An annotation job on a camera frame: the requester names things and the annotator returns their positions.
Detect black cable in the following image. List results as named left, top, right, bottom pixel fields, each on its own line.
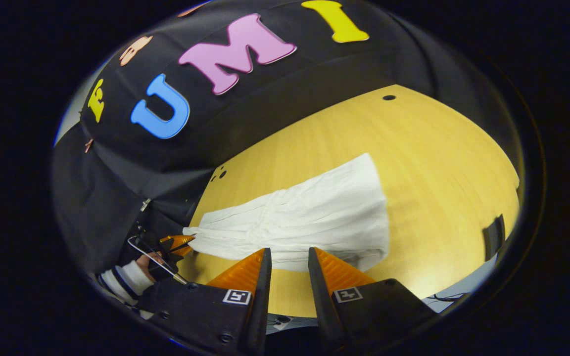
left=429, top=292, right=470, bottom=303

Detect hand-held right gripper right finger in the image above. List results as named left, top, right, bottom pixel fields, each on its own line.
left=308, top=247, right=437, bottom=355

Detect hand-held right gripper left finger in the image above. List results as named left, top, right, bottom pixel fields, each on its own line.
left=138, top=247, right=273, bottom=356

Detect black backdrop cloth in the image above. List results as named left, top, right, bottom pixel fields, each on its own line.
left=51, top=0, right=524, bottom=277

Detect white jeans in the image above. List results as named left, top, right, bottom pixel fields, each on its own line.
left=182, top=152, right=391, bottom=273

